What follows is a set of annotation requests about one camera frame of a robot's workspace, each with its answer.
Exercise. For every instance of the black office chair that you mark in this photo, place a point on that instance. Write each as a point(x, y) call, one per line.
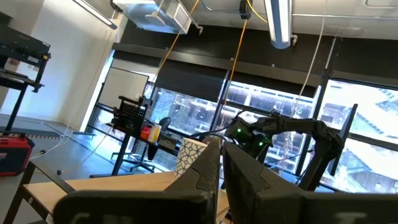
point(164, 122)

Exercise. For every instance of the black pegboard organizer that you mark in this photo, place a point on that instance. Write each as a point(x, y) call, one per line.
point(130, 115)

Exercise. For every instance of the thin ceiling light strip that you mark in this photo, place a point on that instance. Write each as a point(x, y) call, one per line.
point(96, 14)

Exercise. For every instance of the whiteboard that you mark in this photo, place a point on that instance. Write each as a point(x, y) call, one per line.
point(124, 87)

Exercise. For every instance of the long pendant ceiling light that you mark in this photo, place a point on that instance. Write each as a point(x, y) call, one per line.
point(280, 21)

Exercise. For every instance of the white mug fine geometric pattern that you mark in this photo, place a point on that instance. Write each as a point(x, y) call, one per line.
point(189, 155)

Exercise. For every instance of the black equipment cart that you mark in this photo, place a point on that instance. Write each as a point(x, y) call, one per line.
point(21, 46)

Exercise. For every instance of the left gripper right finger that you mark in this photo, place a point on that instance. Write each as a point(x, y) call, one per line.
point(248, 193)

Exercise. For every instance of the red box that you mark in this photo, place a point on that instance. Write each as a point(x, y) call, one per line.
point(145, 133)

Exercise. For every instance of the white air vent box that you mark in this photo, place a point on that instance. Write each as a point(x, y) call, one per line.
point(149, 15)

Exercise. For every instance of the black desk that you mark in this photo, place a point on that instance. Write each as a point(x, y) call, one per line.
point(119, 155)

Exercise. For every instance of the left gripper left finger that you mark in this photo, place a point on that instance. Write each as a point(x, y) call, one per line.
point(199, 180)

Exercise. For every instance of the red tool case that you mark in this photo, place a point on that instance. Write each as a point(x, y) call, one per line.
point(14, 155)

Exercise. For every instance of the yellow container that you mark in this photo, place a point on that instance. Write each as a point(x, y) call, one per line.
point(154, 133)

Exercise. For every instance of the wooden shelf black frame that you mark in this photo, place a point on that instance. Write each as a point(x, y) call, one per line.
point(109, 183)

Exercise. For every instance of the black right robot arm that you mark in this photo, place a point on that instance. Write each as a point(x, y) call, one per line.
point(326, 140)

